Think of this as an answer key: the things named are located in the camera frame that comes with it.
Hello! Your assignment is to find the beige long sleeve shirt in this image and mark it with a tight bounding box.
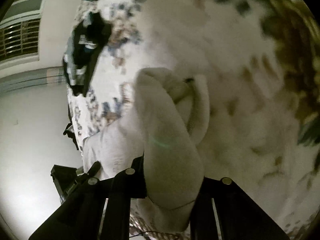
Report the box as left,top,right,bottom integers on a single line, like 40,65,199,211
82,67,289,233

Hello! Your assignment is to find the left teal curtain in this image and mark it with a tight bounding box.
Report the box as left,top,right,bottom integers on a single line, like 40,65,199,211
1,67,66,95

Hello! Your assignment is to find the folded black striped garment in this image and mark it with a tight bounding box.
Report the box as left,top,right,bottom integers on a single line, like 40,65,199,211
62,12,112,96

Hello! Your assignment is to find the window with metal grille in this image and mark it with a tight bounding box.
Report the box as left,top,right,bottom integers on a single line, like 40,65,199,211
0,18,40,61

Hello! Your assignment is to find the floral bed quilt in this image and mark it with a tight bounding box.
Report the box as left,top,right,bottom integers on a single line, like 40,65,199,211
68,0,319,239

